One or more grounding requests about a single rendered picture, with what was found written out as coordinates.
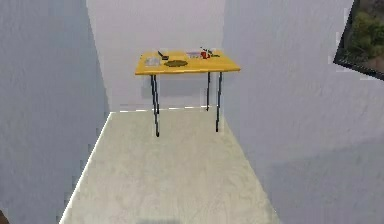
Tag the pale grey flat dish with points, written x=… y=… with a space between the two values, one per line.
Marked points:
x=152 y=61

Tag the black remote control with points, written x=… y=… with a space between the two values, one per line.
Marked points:
x=163 y=55

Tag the white flat box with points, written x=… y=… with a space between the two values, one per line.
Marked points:
x=193 y=54

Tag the red lego piece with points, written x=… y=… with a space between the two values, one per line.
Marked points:
x=205 y=54

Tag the dark olive round plate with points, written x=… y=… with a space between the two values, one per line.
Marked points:
x=175 y=63

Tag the black framed window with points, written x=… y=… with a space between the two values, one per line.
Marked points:
x=365 y=36

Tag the brown object at edge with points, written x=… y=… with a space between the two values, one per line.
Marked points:
x=3 y=217

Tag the yellow table with black legs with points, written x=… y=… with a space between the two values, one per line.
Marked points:
x=200 y=65

